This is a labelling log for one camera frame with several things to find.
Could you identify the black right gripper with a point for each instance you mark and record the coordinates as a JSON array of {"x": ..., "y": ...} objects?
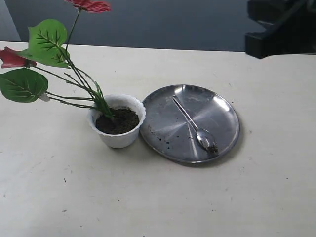
[{"x": 290, "y": 28}]

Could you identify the steel spork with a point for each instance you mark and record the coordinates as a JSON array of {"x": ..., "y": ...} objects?
[{"x": 203, "y": 136}]

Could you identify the artificial red anthurium plant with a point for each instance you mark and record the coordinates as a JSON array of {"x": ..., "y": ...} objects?
[{"x": 47, "y": 52}]

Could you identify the white scalloped plastic pot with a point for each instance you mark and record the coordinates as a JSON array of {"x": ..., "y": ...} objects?
[{"x": 117, "y": 102}]

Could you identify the round steel plate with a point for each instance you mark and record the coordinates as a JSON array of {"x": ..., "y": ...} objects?
[{"x": 189, "y": 124}]

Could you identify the dark potting soil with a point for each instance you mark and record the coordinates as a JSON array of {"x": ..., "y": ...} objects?
[{"x": 123, "y": 121}]

